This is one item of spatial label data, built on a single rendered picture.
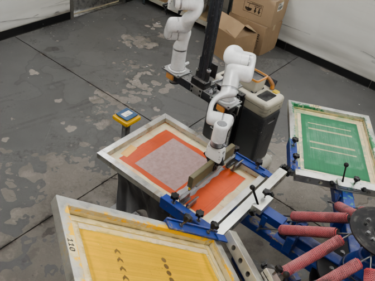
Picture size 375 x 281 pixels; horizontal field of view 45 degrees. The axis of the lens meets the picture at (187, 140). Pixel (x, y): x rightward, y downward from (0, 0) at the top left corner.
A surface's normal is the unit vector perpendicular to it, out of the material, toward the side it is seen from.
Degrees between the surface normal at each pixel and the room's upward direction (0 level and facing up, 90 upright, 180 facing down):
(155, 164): 0
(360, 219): 0
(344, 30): 90
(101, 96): 0
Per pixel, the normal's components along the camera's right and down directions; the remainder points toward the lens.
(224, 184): 0.14, -0.77
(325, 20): -0.62, 0.42
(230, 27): -0.50, -0.30
